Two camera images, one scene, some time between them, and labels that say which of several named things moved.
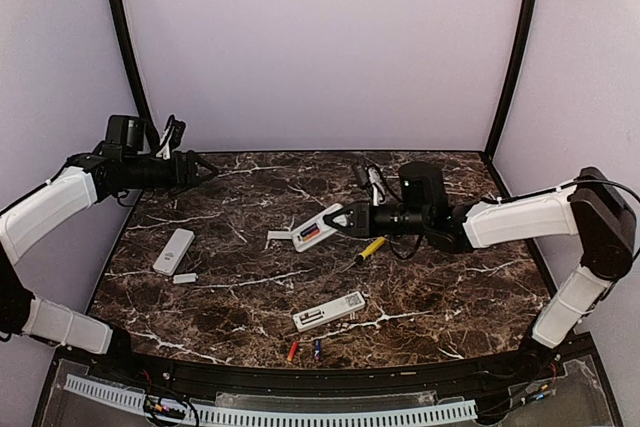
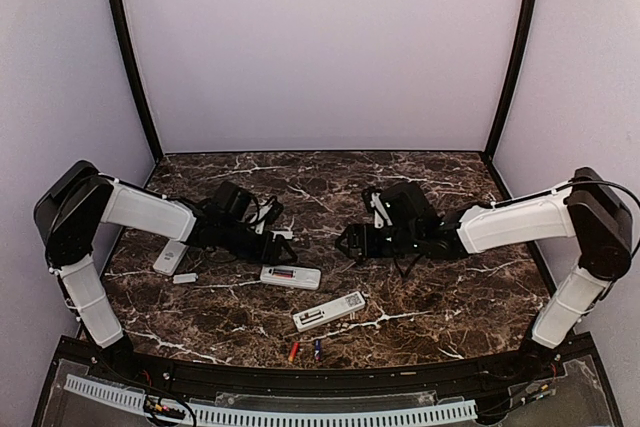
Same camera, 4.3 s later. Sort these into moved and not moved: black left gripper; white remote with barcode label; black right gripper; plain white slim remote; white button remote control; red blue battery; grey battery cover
Moved: black left gripper; black right gripper; white remote with barcode label
Not moved: plain white slim remote; white button remote control; red blue battery; grey battery cover
